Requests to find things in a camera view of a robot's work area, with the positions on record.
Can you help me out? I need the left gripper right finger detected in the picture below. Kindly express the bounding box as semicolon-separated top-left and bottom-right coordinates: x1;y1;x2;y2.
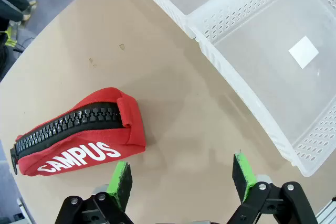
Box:
228;152;320;224

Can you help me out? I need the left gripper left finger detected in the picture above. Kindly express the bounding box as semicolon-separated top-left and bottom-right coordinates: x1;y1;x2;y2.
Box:
56;161;134;224

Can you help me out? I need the red CAMPUS pencil case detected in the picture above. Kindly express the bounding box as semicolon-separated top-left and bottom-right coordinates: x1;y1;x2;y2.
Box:
10;87;147;177

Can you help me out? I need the yellow-green bar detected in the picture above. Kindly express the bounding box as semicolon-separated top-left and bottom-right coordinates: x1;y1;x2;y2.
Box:
4;24;16;49

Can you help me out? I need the aluminium frame profile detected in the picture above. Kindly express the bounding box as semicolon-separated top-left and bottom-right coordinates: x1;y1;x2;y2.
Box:
314;197;336;224

